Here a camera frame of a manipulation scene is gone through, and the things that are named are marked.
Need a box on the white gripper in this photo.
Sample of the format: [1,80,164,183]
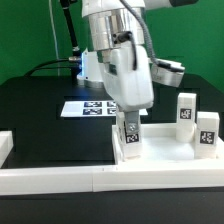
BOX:
[102,45,185,134]

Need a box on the white square table top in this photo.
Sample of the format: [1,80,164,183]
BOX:
[111,122,224,166]

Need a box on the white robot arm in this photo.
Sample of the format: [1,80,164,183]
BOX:
[82,0,199,134]

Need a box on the white sheet with markers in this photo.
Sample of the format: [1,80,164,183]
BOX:
[60,99,149,118]

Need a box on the white front fence bar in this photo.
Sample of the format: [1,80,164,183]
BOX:
[0,161,224,196]

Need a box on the white left fence piece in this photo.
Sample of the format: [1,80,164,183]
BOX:
[0,131,13,168]

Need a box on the black hose at base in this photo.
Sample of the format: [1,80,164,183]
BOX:
[59,0,82,53]

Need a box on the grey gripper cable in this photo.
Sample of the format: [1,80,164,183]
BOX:
[119,0,161,71]

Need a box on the black cable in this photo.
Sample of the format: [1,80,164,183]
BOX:
[23,58,83,78]

